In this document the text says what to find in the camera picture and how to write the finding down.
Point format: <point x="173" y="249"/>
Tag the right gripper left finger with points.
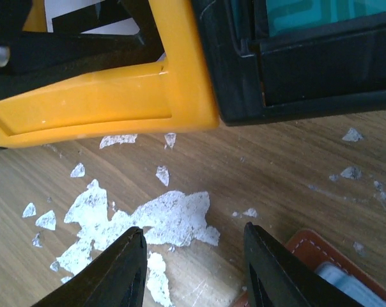
<point x="116" y="277"/>

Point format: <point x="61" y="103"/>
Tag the brown leather card holder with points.
<point x="328" y="263"/>

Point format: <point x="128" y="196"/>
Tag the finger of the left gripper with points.
<point x="31" y="60"/>

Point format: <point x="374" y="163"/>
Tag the black bin with teal cards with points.
<point x="338" y="68"/>

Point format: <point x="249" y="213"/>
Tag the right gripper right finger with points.
<point x="275" y="277"/>

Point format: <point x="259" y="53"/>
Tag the yellow bin with white cards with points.
<point x="172" y="94"/>

